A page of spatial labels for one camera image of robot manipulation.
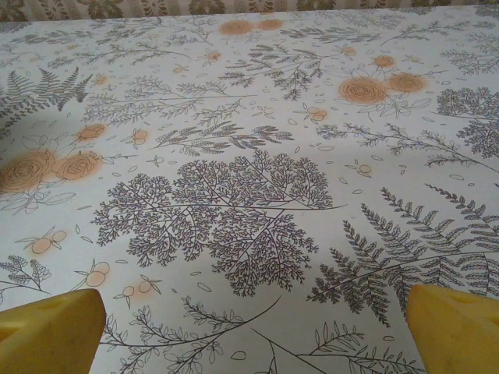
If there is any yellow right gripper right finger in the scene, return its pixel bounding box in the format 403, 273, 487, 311
406, 283, 499, 374

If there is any floral fern print tablecloth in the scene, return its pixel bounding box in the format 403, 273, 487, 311
0, 4, 499, 374

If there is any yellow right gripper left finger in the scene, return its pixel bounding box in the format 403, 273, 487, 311
0, 288, 106, 374

